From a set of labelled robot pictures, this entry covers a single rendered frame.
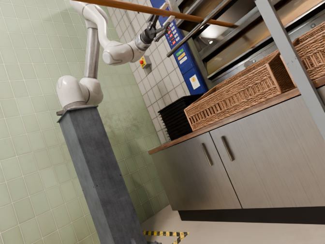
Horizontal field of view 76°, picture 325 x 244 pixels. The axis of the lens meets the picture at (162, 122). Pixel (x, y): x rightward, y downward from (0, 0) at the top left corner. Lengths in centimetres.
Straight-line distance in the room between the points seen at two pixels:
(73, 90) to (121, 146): 81
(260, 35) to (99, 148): 129
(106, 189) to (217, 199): 67
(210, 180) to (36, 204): 123
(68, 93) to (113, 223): 87
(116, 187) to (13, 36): 157
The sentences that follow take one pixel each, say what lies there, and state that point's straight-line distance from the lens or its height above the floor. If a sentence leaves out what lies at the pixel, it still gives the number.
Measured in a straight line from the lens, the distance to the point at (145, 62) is 222.
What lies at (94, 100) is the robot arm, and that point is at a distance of 167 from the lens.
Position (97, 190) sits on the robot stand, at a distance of 136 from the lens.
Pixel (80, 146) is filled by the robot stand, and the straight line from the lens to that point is 137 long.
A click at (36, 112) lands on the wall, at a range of 196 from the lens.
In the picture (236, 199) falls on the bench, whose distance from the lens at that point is 127.
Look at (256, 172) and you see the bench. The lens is 113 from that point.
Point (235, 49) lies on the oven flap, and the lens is 168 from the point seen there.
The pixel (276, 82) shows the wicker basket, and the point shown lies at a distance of 106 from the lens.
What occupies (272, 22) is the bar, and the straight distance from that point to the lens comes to 96.
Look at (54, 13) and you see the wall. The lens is 258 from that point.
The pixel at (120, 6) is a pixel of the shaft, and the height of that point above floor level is 117.
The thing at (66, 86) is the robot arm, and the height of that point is 117.
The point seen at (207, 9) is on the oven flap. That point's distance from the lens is 178.
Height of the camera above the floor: 56
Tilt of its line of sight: 7 degrees up
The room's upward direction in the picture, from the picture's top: 22 degrees counter-clockwise
